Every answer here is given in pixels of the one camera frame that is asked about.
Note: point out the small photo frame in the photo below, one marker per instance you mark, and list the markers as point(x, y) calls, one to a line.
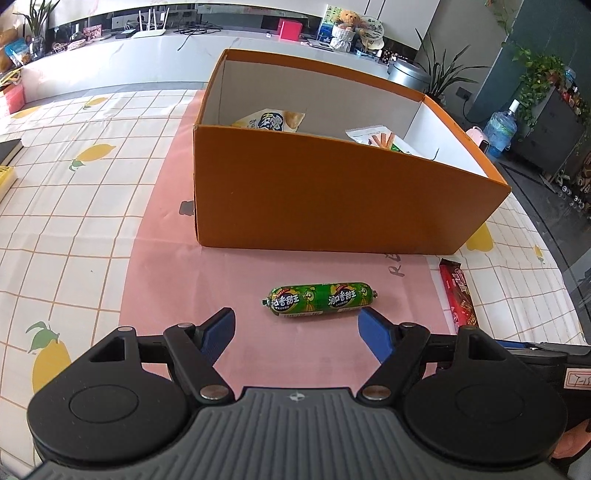
point(92, 33)

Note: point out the decorated plate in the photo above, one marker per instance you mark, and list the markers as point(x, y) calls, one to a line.
point(373, 27)

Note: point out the orange cardboard box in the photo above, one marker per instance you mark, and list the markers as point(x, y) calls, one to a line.
point(323, 194)

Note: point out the colourful snack bags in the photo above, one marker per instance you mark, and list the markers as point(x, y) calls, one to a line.
point(16, 50)

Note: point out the red storage box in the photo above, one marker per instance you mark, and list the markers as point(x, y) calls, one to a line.
point(11, 99)

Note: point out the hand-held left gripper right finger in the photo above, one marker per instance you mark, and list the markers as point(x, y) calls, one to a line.
point(374, 332)

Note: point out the lemon print tablecloth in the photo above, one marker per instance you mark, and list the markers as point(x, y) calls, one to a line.
point(69, 230)

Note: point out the wall outlet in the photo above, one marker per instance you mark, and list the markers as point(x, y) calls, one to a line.
point(463, 93)

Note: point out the thin leaf potted plant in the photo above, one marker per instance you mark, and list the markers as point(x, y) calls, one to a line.
point(37, 27)

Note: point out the yellow box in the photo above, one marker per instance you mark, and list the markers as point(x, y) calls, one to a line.
point(7, 182)

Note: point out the dark grey cabinet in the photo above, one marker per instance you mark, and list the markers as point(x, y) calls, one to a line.
point(549, 134)

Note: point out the dark red snack bar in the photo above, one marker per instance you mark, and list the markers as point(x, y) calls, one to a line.
point(457, 295)

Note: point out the long leaf potted plant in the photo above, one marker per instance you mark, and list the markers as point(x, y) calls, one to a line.
point(443, 69)

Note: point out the round metal tin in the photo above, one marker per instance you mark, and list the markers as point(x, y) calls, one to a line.
point(408, 76)

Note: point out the white router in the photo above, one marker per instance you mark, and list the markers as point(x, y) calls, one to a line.
point(150, 27)

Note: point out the pink red box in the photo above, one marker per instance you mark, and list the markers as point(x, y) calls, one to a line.
point(290, 30)

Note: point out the row of small figurines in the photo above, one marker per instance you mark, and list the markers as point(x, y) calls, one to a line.
point(577, 184)

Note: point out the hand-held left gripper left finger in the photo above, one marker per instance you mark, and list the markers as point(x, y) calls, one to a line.
point(217, 334)

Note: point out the black book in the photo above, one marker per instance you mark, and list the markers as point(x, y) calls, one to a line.
point(9, 151)

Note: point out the green sausage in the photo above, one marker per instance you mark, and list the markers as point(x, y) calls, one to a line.
point(318, 300)

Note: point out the teddy bear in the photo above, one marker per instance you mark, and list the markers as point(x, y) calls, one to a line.
point(348, 19)
point(342, 38)

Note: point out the white packet with orange sticks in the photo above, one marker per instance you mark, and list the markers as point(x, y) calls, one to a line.
point(378, 138)

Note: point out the pink table mat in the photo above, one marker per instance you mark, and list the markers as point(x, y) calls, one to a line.
point(184, 286)

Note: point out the white counter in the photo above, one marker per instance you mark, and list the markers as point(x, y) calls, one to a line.
point(138, 60)

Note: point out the yellow white chip packet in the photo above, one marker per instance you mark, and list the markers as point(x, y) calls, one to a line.
point(268, 121)

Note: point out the hanging green plant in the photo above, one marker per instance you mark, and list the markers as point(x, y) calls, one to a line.
point(535, 69)

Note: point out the blue water bottle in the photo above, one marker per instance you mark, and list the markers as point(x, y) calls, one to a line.
point(499, 131)

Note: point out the person's right forearm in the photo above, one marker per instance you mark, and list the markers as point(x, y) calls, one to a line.
point(577, 443)

